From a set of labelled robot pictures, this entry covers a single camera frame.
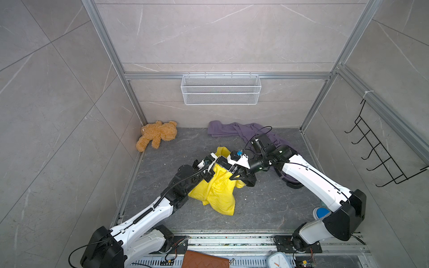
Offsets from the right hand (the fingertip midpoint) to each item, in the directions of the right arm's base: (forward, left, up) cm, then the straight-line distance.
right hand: (233, 175), depth 70 cm
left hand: (+8, +7, +3) cm, 11 cm away
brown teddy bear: (+39, +47, -13) cm, 62 cm away
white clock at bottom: (-29, -18, -21) cm, 40 cm away
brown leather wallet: (-28, +17, -21) cm, 39 cm away
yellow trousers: (-5, +6, -6) cm, 9 cm away
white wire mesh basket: (+55, +4, +6) cm, 56 cm away
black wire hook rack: (-2, -58, +7) cm, 59 cm away
